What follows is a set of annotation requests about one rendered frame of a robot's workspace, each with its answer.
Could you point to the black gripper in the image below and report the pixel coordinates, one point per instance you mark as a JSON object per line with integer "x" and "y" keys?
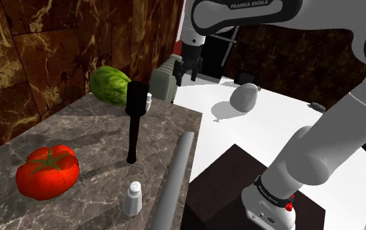
{"x": 191, "y": 52}

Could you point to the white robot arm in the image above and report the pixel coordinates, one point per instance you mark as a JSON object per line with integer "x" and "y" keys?
{"x": 336, "y": 133}

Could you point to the black tall appliance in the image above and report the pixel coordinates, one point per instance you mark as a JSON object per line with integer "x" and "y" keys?
{"x": 216, "y": 54}

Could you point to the small white shaker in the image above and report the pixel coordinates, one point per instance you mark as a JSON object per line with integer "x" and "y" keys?
{"x": 149, "y": 101}

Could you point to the small black box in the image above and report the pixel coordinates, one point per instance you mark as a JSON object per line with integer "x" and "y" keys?
{"x": 246, "y": 78}

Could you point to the grey egg-shaped object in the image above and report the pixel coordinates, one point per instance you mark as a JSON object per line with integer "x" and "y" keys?
{"x": 243, "y": 97}

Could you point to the green lettuce head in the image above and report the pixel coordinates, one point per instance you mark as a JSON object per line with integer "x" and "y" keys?
{"x": 109, "y": 84}

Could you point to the grey cylindrical bar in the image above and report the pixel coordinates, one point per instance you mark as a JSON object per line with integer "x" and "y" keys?
{"x": 176, "y": 178}

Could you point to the small dark flat disc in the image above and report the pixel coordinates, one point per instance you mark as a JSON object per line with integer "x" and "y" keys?
{"x": 317, "y": 106}

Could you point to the grey salt shaker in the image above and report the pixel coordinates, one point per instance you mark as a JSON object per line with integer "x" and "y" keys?
{"x": 133, "y": 199}

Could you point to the red tomato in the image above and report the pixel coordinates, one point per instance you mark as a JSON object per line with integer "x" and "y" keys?
{"x": 47, "y": 173}

